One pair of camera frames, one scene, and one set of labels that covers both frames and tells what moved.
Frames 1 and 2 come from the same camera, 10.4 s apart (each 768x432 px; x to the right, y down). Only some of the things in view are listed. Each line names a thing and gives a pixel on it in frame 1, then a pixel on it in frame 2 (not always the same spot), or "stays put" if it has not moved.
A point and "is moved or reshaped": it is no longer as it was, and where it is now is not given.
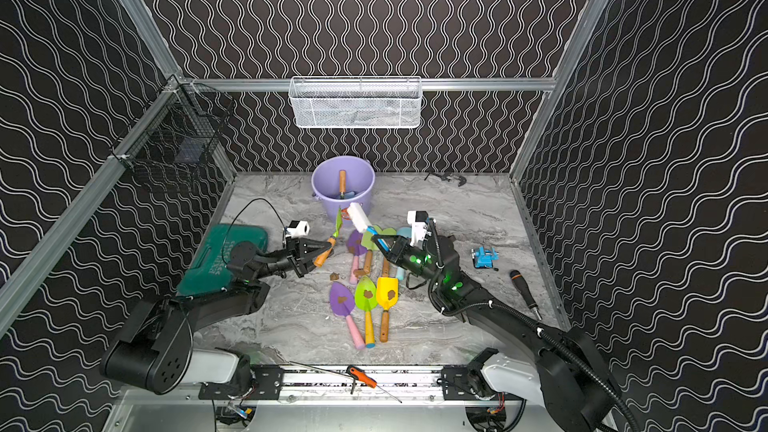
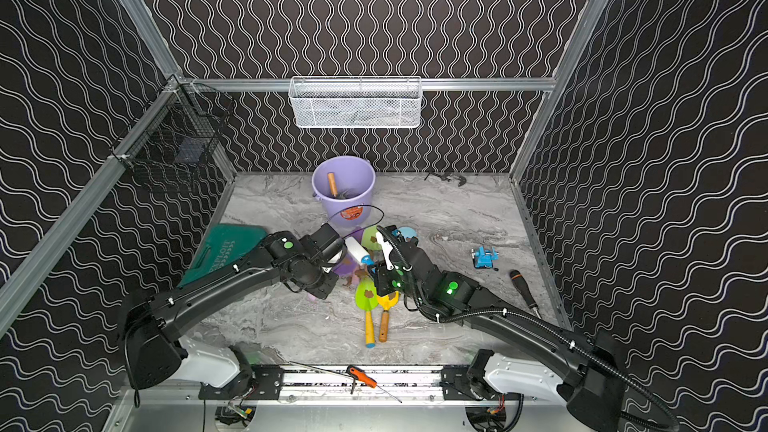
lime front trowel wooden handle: (343, 183) is moved or reshaped
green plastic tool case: (209, 272) stays put
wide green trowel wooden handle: (368, 258) → (369, 240)
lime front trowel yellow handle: (366, 299) stays put
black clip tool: (448, 178) stays put
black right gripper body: (413, 260) → (389, 282)
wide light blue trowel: (405, 232) stays put
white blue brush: (360, 219) → (358, 252)
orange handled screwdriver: (360, 374) stays put
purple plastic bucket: (341, 181) stays put
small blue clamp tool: (484, 257) stays put
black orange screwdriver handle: (520, 281) stays put
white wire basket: (355, 101) stays put
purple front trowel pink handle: (342, 303) → (346, 268)
